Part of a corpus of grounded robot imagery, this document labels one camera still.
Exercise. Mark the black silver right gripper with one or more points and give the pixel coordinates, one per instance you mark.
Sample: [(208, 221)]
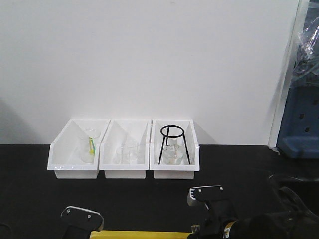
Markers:
[(221, 212)]

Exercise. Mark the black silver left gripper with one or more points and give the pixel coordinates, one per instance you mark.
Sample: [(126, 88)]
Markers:
[(81, 222)]

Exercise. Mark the yellow plastic tray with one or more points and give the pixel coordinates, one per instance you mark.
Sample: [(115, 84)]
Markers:
[(106, 234)]

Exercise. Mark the white left storage bin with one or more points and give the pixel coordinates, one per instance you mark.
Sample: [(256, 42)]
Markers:
[(64, 152)]

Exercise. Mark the white storage bin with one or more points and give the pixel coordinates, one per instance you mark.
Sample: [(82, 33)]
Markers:
[(113, 153), (183, 171), (64, 152)]

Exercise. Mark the yellow green plastic stick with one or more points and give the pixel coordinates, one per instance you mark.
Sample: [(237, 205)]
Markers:
[(91, 146)]

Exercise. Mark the clear glass flask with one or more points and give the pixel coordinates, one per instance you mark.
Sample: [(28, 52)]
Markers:
[(172, 153)]

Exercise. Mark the white middle storage bin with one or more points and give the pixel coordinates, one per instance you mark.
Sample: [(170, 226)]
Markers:
[(113, 153)]

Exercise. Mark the small clear glass beaker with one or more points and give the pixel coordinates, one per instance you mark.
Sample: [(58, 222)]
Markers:
[(132, 150)]

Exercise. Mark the plastic bag of pegs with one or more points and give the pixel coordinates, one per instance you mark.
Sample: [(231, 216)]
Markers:
[(306, 70)]

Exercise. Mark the black wire tripod stand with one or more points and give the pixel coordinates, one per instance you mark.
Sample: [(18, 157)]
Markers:
[(170, 132)]

